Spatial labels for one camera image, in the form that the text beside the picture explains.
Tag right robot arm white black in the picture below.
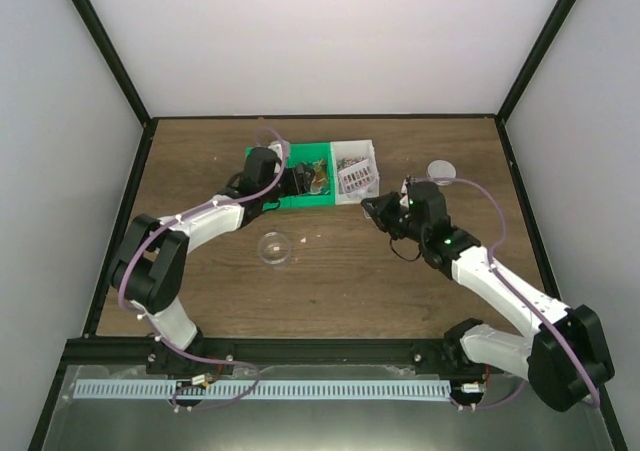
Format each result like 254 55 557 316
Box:
361 177 615 412

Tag lilac slotted plastic scoop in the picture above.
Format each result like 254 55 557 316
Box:
336 157 379 205

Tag round grey metal lid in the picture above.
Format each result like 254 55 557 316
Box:
426 160 457 186

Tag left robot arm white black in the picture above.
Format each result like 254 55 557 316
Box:
108 147 315 375

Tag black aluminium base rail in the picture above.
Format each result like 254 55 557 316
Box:
61 335 480 376

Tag white bin striped candies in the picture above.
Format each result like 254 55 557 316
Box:
329 140 380 206

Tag green bin left candies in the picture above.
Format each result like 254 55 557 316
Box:
241 142 296 212

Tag clear plastic round container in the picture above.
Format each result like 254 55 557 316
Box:
257 231 292 269

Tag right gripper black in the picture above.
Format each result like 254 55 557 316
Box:
363 192 427 244

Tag light blue slotted cable duct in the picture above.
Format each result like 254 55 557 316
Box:
72 379 451 402

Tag green bin middle candies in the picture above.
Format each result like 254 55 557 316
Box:
282 142 336 209

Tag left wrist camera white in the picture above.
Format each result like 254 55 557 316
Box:
268 141 291 160

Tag green bin candies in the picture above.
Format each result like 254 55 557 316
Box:
282 142 336 209
241 142 296 212

